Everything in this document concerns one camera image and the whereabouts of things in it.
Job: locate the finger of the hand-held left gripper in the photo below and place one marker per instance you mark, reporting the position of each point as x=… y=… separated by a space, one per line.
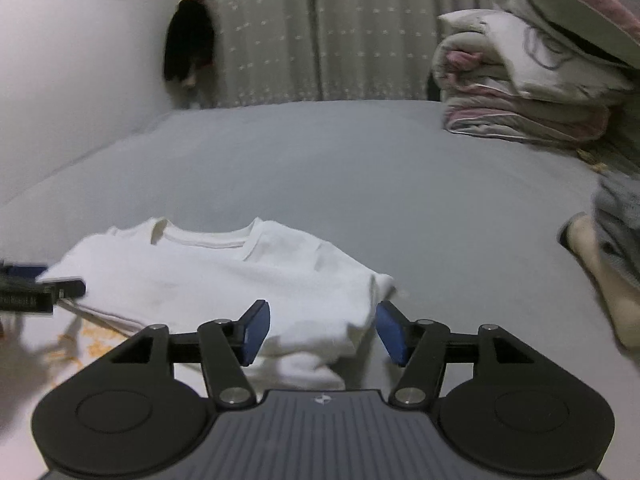
x=70 y=289
x=25 y=270

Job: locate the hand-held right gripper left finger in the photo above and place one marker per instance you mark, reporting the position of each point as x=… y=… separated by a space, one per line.
x=255 y=332

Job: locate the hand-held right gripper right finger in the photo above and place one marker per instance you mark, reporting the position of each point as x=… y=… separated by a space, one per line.
x=390 y=332

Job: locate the white t-shirt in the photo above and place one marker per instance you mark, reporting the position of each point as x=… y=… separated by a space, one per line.
x=225 y=270

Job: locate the orange print white sheet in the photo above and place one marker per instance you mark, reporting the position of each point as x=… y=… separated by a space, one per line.
x=85 y=340

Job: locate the folded beige sweater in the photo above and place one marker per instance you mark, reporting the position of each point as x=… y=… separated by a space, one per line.
x=610 y=305

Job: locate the folded grey sweater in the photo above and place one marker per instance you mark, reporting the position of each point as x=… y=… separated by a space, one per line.
x=620 y=230

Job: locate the folded pink grey quilt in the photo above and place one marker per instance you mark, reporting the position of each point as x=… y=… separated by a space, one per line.
x=500 y=105

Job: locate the black hanging garment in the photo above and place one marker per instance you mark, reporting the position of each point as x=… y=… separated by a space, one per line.
x=187 y=40

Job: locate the grey star-print curtain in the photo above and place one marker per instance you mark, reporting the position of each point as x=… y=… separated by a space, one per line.
x=325 y=30

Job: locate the pink pillow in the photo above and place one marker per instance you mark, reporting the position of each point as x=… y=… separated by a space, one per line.
x=575 y=0

